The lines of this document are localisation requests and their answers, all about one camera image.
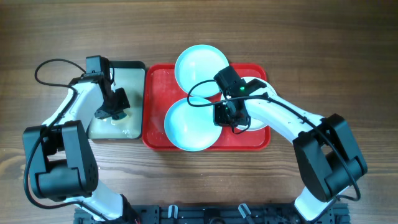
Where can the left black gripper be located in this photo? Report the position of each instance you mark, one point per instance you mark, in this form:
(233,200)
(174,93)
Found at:
(120,101)

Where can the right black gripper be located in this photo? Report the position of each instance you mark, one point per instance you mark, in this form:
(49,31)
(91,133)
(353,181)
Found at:
(219,120)

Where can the green yellow sponge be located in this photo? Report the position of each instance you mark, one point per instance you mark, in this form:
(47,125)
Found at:
(119,115)

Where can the light blue plate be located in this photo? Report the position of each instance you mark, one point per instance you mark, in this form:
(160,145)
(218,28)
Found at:
(189,125)
(196,64)

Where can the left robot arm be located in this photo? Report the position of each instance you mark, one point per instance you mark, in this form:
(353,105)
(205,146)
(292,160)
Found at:
(61,169)

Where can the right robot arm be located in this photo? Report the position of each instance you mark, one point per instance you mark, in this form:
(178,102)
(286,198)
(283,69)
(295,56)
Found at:
(328,156)

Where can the black water tray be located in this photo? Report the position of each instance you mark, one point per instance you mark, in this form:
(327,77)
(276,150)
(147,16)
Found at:
(130,75)

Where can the red plastic tray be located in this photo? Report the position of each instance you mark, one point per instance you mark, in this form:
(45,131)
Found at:
(161,91)

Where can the white plate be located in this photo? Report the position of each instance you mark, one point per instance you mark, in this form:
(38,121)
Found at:
(255,123)

